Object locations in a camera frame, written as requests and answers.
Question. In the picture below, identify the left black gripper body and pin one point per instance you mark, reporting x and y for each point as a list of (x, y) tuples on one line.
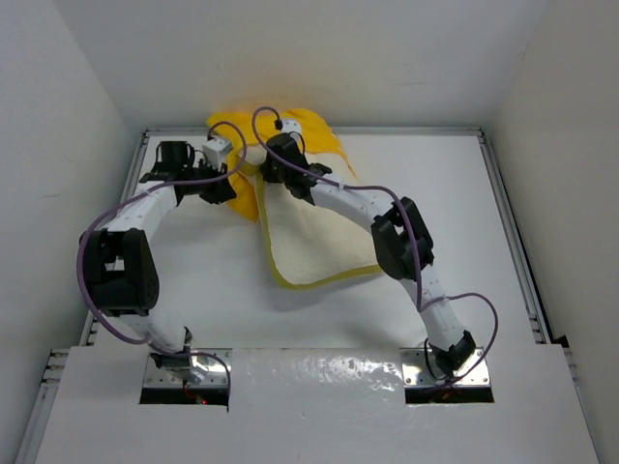
[(210, 190)]

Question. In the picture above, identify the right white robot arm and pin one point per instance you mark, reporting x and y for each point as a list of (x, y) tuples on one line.
[(401, 241)]

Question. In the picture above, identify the cream white pillow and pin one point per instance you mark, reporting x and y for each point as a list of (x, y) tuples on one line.
[(306, 246)]

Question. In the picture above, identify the metal base plate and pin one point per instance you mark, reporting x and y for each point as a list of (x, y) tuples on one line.
[(195, 371), (419, 370)]

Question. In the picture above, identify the aluminium table frame rail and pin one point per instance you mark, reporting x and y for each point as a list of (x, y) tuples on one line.
[(526, 280)]

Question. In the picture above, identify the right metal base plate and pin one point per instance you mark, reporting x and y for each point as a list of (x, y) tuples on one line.
[(419, 370)]

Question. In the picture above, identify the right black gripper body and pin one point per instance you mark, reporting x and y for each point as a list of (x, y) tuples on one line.
[(273, 172)]

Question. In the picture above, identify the yellow pillowcase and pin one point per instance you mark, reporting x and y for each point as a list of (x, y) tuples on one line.
[(254, 137)]

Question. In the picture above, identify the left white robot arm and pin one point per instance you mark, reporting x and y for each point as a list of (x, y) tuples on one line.
[(116, 269)]

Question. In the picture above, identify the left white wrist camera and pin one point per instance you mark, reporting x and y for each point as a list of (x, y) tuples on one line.
[(215, 150)]

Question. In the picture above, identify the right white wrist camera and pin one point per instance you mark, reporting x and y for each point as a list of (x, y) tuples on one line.
[(290, 126)]

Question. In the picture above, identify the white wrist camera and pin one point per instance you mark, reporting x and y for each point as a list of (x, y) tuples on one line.
[(290, 126), (215, 150)]

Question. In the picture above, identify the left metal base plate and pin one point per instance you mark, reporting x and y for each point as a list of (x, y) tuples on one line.
[(195, 371)]

